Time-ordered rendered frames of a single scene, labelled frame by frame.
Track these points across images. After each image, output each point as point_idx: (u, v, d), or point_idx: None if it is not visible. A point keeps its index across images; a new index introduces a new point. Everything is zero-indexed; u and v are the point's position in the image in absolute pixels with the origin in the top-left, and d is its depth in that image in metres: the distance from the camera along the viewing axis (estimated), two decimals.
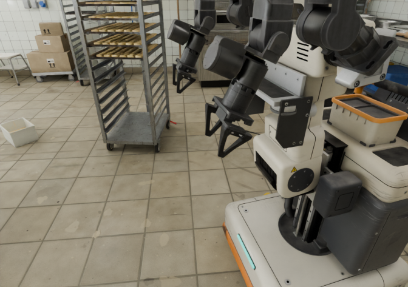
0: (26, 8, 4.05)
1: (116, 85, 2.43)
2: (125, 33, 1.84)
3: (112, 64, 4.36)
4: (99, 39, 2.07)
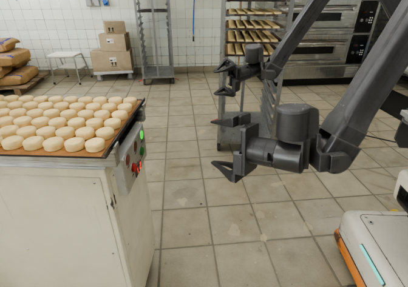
0: (88, 6, 3.99)
1: None
2: (268, 29, 1.78)
3: None
4: None
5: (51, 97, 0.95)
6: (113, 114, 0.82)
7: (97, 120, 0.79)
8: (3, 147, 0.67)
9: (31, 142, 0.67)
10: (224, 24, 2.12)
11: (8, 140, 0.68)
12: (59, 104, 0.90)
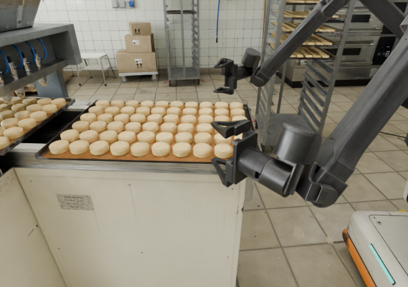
0: (113, 7, 4.00)
1: (265, 87, 2.38)
2: (323, 32, 1.79)
3: (194, 64, 4.31)
4: (274, 39, 2.02)
5: (158, 103, 0.96)
6: (235, 120, 0.83)
7: (226, 126, 0.80)
8: (154, 154, 0.68)
9: (182, 148, 0.68)
10: (272, 27, 2.13)
11: (158, 147, 0.69)
12: (172, 109, 0.91)
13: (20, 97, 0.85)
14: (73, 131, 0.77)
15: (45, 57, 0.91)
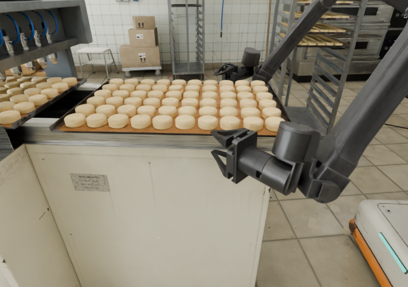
0: (117, 1, 3.95)
1: (274, 77, 2.33)
2: (337, 19, 1.74)
3: (198, 59, 4.26)
4: (285, 28, 1.97)
5: (175, 81, 0.91)
6: (260, 96, 0.78)
7: (251, 101, 0.74)
8: (178, 127, 0.63)
9: (209, 121, 0.63)
10: (282, 15, 2.08)
11: (183, 119, 0.64)
12: (190, 86, 0.86)
13: (31, 71, 0.80)
14: (88, 106, 0.71)
15: (56, 31, 0.86)
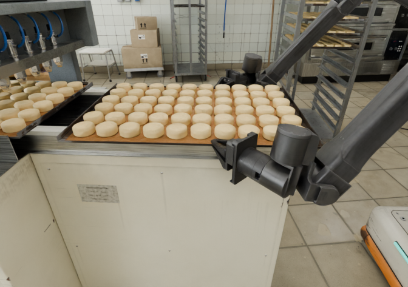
0: (119, 1, 3.91)
1: (279, 79, 2.29)
2: (346, 19, 1.70)
3: (200, 59, 4.22)
4: (292, 28, 1.93)
5: (186, 85, 0.87)
6: (277, 102, 0.74)
7: (268, 107, 0.71)
8: (194, 136, 0.59)
9: (226, 130, 0.59)
10: (289, 16, 2.04)
11: (199, 128, 0.60)
12: (203, 91, 0.82)
13: (36, 76, 0.76)
14: (97, 113, 0.67)
15: (62, 33, 0.82)
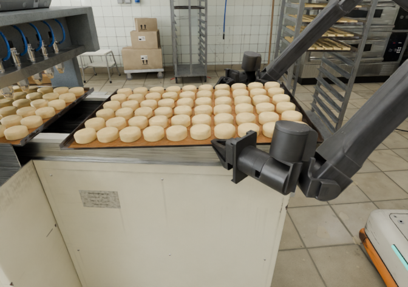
0: (119, 3, 3.92)
1: (279, 81, 2.30)
2: (345, 23, 1.71)
3: (200, 60, 4.23)
4: (291, 31, 1.94)
5: (186, 87, 0.88)
6: (277, 98, 0.74)
7: (268, 105, 0.70)
8: (194, 138, 0.59)
9: (226, 129, 0.59)
10: (288, 19, 2.05)
11: (198, 129, 0.60)
12: (202, 92, 0.82)
13: (38, 83, 0.77)
14: (98, 119, 0.68)
15: (64, 40, 0.83)
